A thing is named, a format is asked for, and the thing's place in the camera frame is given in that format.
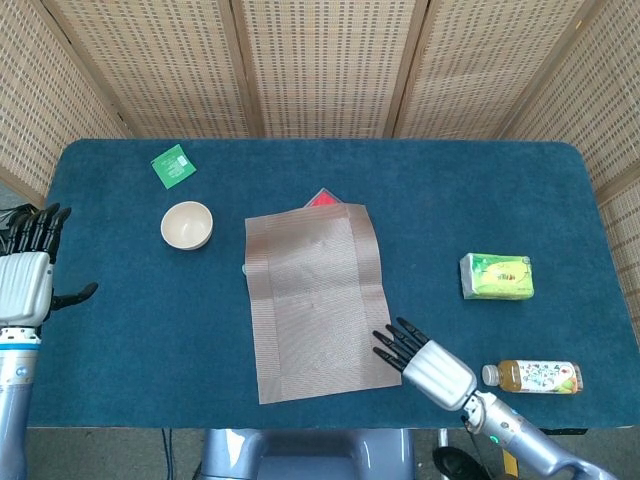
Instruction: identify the thin black floor cable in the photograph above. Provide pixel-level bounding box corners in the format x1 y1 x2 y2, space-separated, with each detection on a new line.
160 428 175 480

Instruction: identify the tea bottle white cap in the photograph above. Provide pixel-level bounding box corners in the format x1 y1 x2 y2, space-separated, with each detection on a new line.
481 359 584 396

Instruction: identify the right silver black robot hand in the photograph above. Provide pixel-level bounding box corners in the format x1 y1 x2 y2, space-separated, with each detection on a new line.
372 316 478 412

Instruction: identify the gray woven placemat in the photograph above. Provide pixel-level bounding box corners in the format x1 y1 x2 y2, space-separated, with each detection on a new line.
243 202 404 406

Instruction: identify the light brown bowl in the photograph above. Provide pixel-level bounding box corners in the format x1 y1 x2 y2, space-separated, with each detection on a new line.
159 200 215 251

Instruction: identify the blue gray robot base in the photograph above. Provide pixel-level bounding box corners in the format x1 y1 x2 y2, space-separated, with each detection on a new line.
197 428 417 480

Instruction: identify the green tissue pack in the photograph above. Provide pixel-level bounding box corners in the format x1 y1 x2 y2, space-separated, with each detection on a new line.
458 252 535 301

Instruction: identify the red pad clear case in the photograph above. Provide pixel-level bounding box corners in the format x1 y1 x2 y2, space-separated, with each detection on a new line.
303 187 346 210

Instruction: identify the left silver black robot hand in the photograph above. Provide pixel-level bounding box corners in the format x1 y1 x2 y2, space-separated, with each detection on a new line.
0 202 100 329

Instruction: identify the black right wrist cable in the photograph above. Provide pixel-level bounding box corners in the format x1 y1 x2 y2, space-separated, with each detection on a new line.
462 417 490 479

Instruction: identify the blue table cover cloth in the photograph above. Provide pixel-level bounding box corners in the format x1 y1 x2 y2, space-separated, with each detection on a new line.
19 138 632 431

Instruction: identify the black shoe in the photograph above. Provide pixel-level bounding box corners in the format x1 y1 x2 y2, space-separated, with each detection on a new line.
432 446 494 480

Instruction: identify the woven bamboo screen panel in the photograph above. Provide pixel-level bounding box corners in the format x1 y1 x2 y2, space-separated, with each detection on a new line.
392 0 609 141
229 0 431 140
42 0 264 140
499 0 640 321
0 0 132 209

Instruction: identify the green square sachet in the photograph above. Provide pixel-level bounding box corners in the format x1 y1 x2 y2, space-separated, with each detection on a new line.
150 143 198 191

